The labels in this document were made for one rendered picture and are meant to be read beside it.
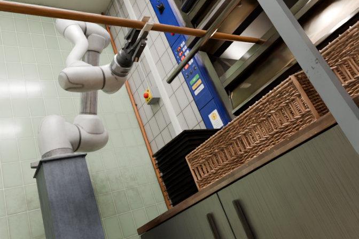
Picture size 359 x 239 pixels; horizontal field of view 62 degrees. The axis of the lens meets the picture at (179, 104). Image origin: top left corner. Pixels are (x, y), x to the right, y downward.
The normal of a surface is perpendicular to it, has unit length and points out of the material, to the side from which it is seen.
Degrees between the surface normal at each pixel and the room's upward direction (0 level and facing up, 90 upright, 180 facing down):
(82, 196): 90
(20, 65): 90
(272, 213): 90
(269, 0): 90
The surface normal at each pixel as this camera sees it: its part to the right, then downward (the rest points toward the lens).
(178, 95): -0.78, 0.03
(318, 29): -0.85, -0.26
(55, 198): 0.48, -0.54
